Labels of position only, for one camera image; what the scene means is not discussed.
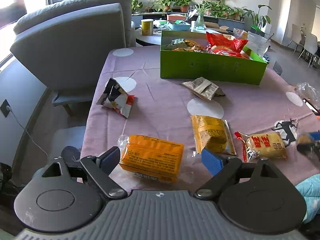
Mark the blue plastic basket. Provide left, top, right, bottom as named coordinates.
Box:
left=168, top=22, right=191, bottom=31

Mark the yellow green snack packet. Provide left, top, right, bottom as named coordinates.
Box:
left=190, top=115, right=236, bottom=155

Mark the wall power socket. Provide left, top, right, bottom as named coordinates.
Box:
left=0, top=99, right=11, bottom=118

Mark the yellow red character packet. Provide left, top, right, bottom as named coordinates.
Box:
left=234, top=132, right=287, bottom=163

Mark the grey sofa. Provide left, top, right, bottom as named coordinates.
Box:
left=10, top=0, right=135, bottom=112

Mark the brown grey snack packet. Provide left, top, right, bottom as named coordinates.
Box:
left=181, top=77, right=225, bottom=101

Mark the white red snack packet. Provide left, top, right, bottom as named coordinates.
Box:
left=97, top=78, right=135, bottom=118

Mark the glass vase with plant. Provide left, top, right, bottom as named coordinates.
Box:
left=195, top=3, right=209, bottom=29

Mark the orange snack packet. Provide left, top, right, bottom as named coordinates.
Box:
left=119, top=135, right=184, bottom=183

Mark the white power cable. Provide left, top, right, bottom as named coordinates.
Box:
left=6, top=107, right=49, bottom=158

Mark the large red snack bag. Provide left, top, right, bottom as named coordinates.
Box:
left=206, top=32, right=248, bottom=53

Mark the white dining chair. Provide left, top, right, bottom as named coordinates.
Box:
left=298, top=33, right=319, bottom=68

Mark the round white coffee table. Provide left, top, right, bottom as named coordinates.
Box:
left=135, top=28, right=229, bottom=46

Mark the green cardboard box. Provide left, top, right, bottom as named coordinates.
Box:
left=160, top=30, right=267, bottom=85

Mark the pink dotted tablecloth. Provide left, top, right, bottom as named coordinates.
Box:
left=81, top=46, right=319, bottom=191

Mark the yellow tin can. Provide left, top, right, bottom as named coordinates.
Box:
left=141, top=19, right=153, bottom=36

